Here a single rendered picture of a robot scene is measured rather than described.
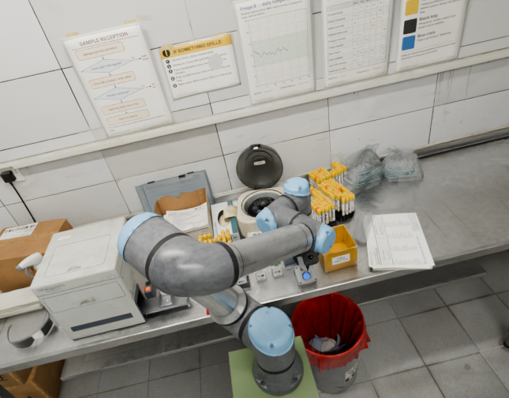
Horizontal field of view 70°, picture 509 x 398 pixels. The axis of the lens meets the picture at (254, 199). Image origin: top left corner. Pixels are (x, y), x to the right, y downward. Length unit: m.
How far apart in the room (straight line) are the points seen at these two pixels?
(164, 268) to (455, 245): 1.18
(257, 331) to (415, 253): 0.75
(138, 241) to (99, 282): 0.59
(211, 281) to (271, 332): 0.35
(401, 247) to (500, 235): 0.38
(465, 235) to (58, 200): 1.78
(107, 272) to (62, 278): 0.14
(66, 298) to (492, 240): 1.54
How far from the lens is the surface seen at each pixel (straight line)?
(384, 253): 1.49
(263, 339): 0.98
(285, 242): 0.83
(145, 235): 0.73
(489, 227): 1.70
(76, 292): 1.36
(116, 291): 1.34
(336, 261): 1.40
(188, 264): 0.67
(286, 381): 1.12
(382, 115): 1.87
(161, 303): 1.43
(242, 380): 1.19
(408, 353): 2.29
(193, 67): 1.57
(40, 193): 1.94
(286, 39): 1.58
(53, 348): 1.60
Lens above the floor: 1.96
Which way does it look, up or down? 36 degrees down
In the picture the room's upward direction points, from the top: 12 degrees counter-clockwise
